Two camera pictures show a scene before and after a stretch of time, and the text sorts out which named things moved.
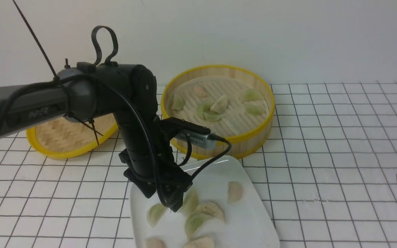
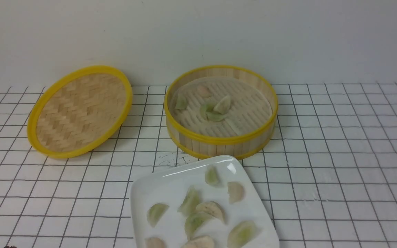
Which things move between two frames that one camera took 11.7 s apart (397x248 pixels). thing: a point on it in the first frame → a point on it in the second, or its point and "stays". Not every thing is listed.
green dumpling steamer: (252, 95) → (211, 176)
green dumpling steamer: (154, 214) stays
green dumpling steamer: (254, 110) → (244, 233)
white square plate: (224, 207) stays
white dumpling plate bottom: (203, 241) stays
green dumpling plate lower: (193, 220) stays
